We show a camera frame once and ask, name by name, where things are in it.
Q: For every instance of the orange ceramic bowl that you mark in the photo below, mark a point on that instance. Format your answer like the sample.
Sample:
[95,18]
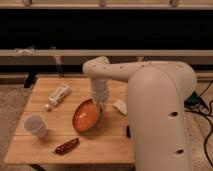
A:
[86,116]

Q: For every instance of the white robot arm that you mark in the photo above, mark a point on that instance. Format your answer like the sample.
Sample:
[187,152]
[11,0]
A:
[156,91]

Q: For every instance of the translucent plastic cup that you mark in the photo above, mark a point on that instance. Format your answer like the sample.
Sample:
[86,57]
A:
[35,125]

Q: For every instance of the wooden table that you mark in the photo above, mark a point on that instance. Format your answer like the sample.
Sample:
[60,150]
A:
[105,143]

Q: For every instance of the white sponge block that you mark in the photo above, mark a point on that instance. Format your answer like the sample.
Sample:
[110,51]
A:
[121,107]

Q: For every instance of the grey metal rail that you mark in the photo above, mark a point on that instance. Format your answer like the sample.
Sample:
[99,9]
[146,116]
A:
[75,57]

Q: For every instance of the white tube bottle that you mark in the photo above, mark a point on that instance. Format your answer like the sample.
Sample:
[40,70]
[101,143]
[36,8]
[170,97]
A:
[57,96]

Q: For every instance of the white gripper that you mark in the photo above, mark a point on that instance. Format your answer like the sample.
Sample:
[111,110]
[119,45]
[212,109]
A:
[99,92]

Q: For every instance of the blue power adapter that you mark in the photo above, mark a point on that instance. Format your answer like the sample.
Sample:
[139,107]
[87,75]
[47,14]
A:
[192,100]

